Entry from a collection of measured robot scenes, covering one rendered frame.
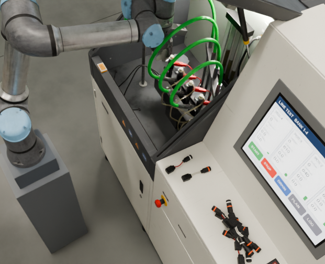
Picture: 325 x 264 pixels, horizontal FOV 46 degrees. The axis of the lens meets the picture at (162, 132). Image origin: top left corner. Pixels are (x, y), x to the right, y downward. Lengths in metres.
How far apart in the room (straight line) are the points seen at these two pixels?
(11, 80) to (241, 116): 0.83
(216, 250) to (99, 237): 1.16
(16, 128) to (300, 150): 0.98
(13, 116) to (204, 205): 0.78
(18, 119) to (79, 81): 1.62
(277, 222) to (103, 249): 1.28
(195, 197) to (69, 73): 1.94
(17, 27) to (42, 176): 0.71
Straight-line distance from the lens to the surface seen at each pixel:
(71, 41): 1.22
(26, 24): 1.23
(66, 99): 2.97
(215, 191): 1.48
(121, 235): 2.42
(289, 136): 1.24
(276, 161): 1.30
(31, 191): 1.71
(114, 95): 1.74
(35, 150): 1.60
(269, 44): 1.24
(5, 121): 1.51
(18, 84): 1.50
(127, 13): 1.37
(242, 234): 1.41
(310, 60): 1.16
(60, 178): 1.73
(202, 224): 1.42
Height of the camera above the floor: 2.30
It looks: 56 degrees down
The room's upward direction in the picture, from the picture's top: 6 degrees clockwise
